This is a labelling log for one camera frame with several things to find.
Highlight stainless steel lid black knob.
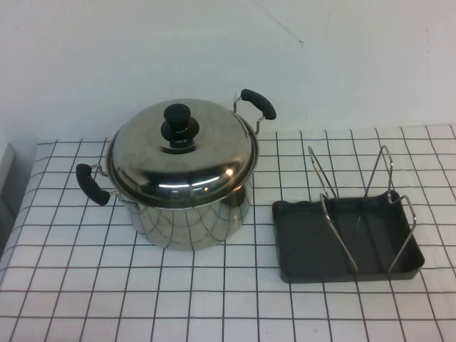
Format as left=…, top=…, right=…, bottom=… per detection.
left=108, top=98, right=260, bottom=208

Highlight black plastic drip tray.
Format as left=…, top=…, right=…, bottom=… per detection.
left=271, top=190, right=427, bottom=285

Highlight white black-grid tablecloth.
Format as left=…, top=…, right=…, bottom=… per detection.
left=0, top=126, right=456, bottom=342

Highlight grey box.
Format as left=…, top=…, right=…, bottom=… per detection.
left=0, top=142, right=17, bottom=218

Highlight stainless steel pot black handles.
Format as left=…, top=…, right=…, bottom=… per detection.
left=76, top=88, right=278, bottom=252

